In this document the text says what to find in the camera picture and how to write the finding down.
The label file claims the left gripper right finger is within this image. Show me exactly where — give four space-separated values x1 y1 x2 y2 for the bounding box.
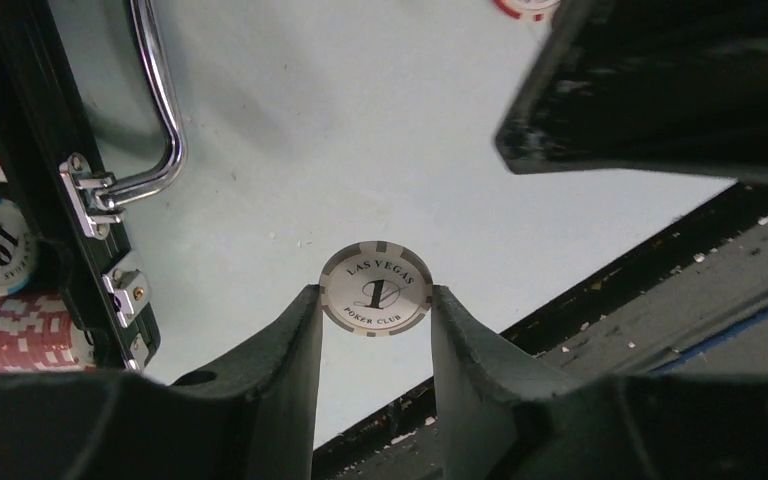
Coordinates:
430 286 768 479

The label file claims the red white chip row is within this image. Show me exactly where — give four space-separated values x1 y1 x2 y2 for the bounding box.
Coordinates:
0 294 97 372

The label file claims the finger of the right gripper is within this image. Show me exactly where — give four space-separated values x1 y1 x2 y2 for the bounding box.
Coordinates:
495 1 768 185

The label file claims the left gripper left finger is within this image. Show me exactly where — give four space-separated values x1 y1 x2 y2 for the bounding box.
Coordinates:
0 285 323 479

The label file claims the black poker set case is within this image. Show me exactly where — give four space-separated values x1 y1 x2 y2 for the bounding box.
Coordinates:
0 1 186 371

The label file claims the white red chip stack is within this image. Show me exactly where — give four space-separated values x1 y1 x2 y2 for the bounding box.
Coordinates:
319 241 433 338

